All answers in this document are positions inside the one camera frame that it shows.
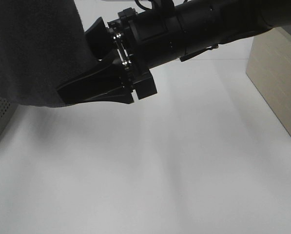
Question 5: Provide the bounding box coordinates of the dark navy towel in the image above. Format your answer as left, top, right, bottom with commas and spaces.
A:
0, 0, 97, 107

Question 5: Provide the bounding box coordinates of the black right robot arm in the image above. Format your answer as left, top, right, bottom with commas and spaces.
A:
57, 0, 291, 105

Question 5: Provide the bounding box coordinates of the beige fabric storage box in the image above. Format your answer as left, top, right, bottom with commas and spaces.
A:
246, 26, 291, 137

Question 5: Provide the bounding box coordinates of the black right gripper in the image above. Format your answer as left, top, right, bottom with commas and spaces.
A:
57, 8, 157, 104

